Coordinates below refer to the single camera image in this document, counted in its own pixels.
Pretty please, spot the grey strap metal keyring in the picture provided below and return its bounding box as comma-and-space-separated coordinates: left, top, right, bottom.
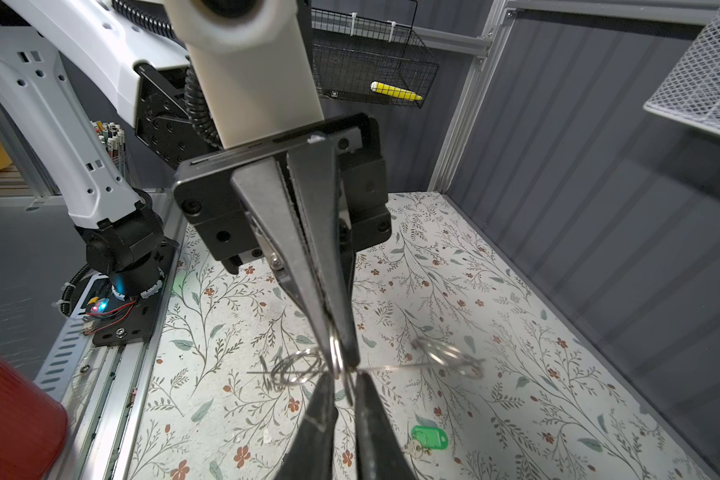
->
245, 336, 485, 398

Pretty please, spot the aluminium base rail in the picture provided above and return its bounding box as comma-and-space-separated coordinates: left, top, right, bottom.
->
34, 273, 170, 479

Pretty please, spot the black wire wall basket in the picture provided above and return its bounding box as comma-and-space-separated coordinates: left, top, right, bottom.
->
311, 8, 439, 108

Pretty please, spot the red pencil cup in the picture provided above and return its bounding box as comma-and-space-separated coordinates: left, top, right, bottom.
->
0, 359, 68, 479

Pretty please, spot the white mesh wall basket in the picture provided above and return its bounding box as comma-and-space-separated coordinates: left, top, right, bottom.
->
643, 8, 720, 136

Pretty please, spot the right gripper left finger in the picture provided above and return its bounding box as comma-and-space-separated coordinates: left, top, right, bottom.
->
275, 373, 338, 480

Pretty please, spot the clear pencil jar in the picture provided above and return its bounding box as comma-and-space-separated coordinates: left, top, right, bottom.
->
91, 121, 129, 178

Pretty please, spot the green tag key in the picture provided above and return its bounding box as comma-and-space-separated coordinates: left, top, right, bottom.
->
403, 425, 450, 460

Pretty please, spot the yellow marker pen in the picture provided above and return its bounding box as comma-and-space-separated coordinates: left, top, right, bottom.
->
370, 81, 423, 102

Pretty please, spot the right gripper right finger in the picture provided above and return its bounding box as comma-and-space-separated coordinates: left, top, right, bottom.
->
355, 373, 415, 480

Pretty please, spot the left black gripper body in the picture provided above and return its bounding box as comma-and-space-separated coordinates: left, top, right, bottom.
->
173, 113, 391, 274

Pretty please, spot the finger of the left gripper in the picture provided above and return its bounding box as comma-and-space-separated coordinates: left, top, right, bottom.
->
287, 135, 360, 367
231, 157, 332, 361

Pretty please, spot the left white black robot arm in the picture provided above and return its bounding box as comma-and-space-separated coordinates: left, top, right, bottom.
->
0, 1, 391, 369

